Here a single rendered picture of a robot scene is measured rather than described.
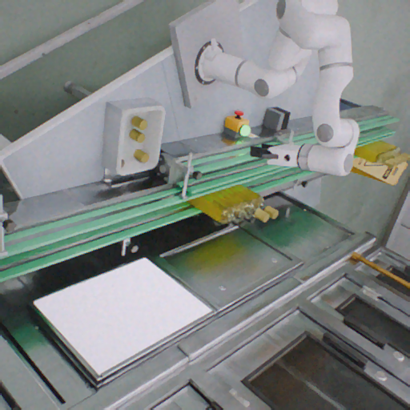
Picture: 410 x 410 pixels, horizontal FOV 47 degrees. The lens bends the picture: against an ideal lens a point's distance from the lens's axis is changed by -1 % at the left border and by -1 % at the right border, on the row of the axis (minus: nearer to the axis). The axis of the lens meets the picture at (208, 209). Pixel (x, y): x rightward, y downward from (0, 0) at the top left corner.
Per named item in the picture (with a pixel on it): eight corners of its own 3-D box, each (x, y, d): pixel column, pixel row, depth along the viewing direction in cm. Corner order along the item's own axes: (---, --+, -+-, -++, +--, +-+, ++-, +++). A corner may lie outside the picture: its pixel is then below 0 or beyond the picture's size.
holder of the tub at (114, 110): (100, 179, 160) (114, 189, 156) (106, 101, 147) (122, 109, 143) (139, 170, 172) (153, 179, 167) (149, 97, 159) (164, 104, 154)
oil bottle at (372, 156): (343, 150, 263) (389, 170, 247) (346, 141, 260) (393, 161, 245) (347, 149, 267) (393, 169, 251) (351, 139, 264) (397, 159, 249)
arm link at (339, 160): (348, 118, 118) (364, 119, 125) (311, 116, 125) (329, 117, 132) (341, 178, 122) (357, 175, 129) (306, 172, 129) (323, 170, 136)
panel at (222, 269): (25, 308, 130) (96, 389, 112) (25, 300, 129) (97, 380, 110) (235, 224, 193) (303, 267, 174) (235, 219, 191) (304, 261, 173)
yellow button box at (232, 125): (222, 131, 197) (235, 138, 192) (225, 114, 193) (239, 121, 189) (233, 130, 201) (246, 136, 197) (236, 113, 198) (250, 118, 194)
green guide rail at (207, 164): (178, 166, 165) (194, 174, 161) (179, 163, 165) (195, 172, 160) (387, 116, 286) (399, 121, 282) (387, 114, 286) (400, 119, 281)
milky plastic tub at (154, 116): (101, 166, 157) (117, 177, 152) (106, 101, 146) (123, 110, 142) (142, 158, 169) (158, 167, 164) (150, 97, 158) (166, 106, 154)
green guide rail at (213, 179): (176, 184, 169) (191, 194, 164) (176, 182, 168) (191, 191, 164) (383, 127, 290) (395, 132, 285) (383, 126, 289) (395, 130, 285)
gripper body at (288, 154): (297, 173, 129) (264, 167, 137) (317, 167, 137) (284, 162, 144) (299, 146, 127) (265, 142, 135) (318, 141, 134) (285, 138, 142)
